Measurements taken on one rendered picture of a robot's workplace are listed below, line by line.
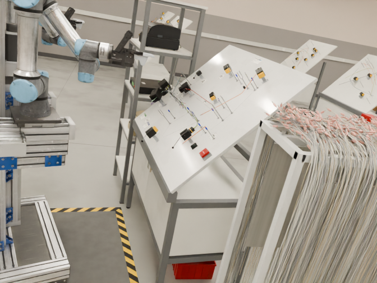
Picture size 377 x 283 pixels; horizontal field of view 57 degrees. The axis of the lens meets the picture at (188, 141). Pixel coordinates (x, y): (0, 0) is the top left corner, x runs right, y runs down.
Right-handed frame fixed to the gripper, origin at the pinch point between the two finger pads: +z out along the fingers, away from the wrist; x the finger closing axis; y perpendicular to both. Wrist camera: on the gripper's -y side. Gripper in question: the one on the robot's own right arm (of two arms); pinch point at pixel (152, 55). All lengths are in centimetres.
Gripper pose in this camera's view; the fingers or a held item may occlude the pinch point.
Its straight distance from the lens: 169.5
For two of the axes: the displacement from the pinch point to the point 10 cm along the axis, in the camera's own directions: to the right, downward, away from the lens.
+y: -1.7, 9.6, 2.3
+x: 1.1, 2.5, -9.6
